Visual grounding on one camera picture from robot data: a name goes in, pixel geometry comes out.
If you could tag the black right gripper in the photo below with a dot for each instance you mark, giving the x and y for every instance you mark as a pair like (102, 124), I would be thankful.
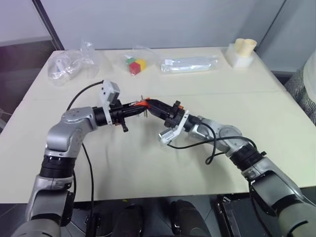
(175, 114)

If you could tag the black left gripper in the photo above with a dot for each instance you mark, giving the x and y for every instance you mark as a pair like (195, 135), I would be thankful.
(118, 114)

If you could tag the orange hex key holder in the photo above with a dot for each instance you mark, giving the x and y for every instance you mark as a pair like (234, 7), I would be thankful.
(142, 104)

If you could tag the metal hex key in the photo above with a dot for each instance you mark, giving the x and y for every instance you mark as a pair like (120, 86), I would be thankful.
(146, 113)
(142, 97)

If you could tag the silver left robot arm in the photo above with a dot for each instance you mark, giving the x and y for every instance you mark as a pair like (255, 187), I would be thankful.
(66, 134)

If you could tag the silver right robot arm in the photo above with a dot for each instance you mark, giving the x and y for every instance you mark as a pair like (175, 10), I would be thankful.
(269, 177)

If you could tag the red cube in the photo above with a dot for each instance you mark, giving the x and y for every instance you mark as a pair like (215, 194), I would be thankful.
(134, 68)

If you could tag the yellow cube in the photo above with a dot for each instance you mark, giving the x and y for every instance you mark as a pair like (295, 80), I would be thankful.
(141, 64)

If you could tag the green cube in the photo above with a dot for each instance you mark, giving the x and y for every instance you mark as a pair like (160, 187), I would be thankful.
(129, 61)

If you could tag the long flat clear plastic bag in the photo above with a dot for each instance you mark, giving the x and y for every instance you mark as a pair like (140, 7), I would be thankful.
(188, 64)

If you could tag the clear bag holding cubes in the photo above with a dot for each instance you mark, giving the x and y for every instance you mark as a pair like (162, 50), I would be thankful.
(148, 55)

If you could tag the crumpled clear plastic bag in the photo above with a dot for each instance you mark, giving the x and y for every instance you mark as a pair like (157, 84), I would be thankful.
(71, 64)

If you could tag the white block stand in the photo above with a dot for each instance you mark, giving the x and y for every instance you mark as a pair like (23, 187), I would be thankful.
(240, 60)

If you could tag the cream clover-shaped cup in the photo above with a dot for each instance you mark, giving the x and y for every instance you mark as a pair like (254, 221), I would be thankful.
(245, 47)

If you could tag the dark rounded shape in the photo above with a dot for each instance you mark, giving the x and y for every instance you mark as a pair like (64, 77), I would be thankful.
(130, 222)
(186, 219)

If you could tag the grey patterned fabric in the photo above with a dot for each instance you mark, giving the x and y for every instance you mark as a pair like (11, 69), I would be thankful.
(302, 86)

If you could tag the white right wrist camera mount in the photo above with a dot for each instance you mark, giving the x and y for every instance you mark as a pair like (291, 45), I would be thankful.
(170, 134)

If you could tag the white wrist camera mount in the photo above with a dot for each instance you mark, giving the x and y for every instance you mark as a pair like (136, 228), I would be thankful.
(108, 90)
(170, 134)

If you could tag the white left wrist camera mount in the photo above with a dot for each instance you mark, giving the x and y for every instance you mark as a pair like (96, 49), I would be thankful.
(108, 90)

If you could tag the dark window frame post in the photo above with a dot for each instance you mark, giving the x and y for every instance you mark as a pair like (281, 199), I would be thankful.
(49, 24)

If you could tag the black frame under table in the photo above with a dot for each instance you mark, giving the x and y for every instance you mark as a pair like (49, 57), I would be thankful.
(229, 217)

